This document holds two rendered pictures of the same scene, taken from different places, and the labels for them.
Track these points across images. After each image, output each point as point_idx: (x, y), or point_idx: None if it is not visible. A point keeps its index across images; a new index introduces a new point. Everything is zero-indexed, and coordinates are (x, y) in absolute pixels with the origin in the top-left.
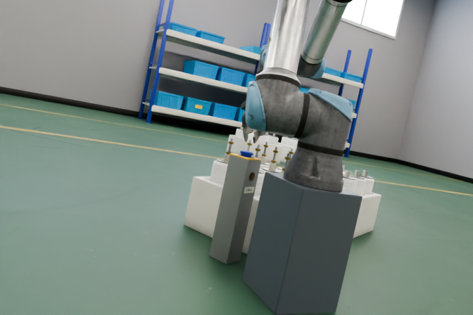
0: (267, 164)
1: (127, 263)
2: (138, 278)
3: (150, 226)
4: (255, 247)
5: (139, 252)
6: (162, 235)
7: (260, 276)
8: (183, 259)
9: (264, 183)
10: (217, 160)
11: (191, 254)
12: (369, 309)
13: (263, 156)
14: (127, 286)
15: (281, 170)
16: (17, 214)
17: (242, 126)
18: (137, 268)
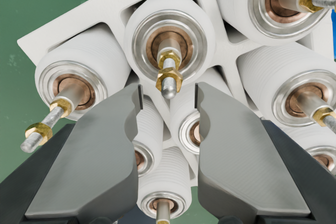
0: (279, 38)
1: (2, 134)
2: (16, 155)
3: (15, 31)
4: None
5: (11, 115)
6: (35, 67)
7: None
8: (56, 127)
9: None
10: (40, 94)
11: (67, 119)
12: (192, 197)
13: (300, 9)
14: (9, 164)
15: (271, 107)
16: None
17: (65, 129)
18: (13, 142)
